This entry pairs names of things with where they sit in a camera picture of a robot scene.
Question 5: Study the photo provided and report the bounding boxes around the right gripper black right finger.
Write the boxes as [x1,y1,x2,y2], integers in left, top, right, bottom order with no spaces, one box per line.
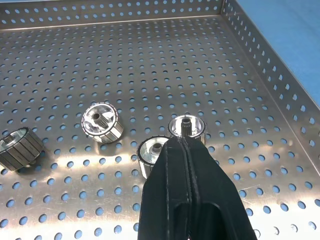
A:
[183,136,259,240]

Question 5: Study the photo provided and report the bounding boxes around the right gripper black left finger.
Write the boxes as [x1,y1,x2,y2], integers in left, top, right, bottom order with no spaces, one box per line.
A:
[137,136,193,240]

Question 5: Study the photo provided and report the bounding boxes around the perforated metal tray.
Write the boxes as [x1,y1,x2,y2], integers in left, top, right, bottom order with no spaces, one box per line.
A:
[0,0,320,240]

